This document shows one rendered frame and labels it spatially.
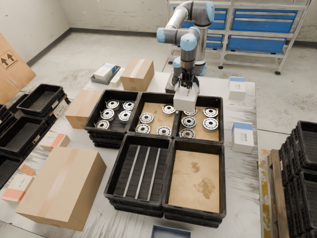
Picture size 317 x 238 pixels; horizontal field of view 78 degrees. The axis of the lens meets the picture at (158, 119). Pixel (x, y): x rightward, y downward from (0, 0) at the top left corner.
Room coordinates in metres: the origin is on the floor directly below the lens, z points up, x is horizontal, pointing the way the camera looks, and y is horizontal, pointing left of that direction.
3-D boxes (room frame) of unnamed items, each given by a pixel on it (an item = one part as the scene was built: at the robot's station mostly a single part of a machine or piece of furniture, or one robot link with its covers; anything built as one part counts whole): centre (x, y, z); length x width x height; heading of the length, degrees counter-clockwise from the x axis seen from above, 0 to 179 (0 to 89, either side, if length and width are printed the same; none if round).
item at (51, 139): (0.92, 0.79, 0.74); 0.16 x 0.12 x 0.07; 72
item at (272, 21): (2.48, -1.46, 0.60); 0.72 x 0.03 x 0.56; 69
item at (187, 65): (0.87, -0.18, 1.33); 0.08 x 0.08 x 0.05
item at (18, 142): (1.29, 1.36, 0.31); 0.40 x 0.30 x 0.34; 159
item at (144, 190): (0.54, 0.13, 0.87); 0.40 x 0.30 x 0.11; 164
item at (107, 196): (0.54, 0.13, 0.92); 0.40 x 0.30 x 0.02; 164
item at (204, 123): (0.83, -0.35, 0.86); 0.10 x 0.10 x 0.01
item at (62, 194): (0.53, 0.58, 0.80); 0.40 x 0.30 x 0.20; 165
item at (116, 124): (1.01, 0.31, 0.87); 0.40 x 0.30 x 0.11; 164
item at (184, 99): (0.89, -0.19, 1.09); 0.20 x 0.12 x 0.09; 159
